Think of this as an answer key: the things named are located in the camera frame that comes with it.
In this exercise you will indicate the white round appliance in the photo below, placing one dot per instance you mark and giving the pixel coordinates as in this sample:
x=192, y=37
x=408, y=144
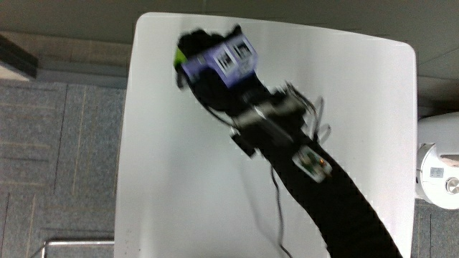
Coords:
x=439, y=168

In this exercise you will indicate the person's right hand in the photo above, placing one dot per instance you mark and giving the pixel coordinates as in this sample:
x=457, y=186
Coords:
x=215, y=82

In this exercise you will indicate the green brick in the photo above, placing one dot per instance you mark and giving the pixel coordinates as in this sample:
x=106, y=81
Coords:
x=179, y=58

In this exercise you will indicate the person's right forearm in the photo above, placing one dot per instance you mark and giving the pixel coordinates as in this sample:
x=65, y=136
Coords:
x=333, y=200

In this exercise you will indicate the metal frame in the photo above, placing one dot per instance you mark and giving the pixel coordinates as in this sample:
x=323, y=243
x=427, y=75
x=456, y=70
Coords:
x=71, y=243

